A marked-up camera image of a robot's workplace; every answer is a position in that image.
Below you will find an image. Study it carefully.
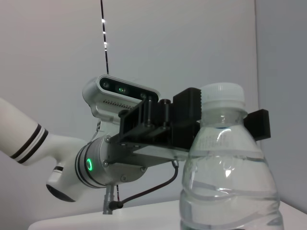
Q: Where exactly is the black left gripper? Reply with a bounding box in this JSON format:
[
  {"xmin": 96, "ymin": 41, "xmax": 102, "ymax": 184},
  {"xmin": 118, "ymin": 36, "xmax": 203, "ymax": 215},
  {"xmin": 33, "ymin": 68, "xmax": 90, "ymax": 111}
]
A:
[{"xmin": 107, "ymin": 87, "xmax": 202, "ymax": 159}]

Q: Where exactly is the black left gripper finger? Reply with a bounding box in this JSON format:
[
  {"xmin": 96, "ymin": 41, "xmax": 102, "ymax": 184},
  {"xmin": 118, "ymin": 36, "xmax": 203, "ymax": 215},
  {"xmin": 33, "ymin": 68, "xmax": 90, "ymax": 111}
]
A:
[{"xmin": 244, "ymin": 108, "xmax": 272, "ymax": 142}]

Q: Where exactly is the clear green-label water bottle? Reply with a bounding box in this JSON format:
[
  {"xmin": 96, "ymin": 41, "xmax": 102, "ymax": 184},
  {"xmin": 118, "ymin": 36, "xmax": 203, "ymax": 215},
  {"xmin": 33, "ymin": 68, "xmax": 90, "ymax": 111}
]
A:
[{"xmin": 179, "ymin": 82, "xmax": 281, "ymax": 230}]

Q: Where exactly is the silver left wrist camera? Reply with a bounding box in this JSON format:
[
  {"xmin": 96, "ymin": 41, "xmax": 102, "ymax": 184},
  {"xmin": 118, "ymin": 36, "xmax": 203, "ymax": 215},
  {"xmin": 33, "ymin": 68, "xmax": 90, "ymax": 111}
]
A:
[{"xmin": 83, "ymin": 75, "xmax": 161, "ymax": 125}]

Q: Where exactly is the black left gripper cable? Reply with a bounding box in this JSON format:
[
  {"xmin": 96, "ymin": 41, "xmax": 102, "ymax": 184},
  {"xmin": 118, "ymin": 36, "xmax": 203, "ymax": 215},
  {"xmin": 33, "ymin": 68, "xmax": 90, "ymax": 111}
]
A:
[{"xmin": 102, "ymin": 160, "xmax": 181, "ymax": 215}]

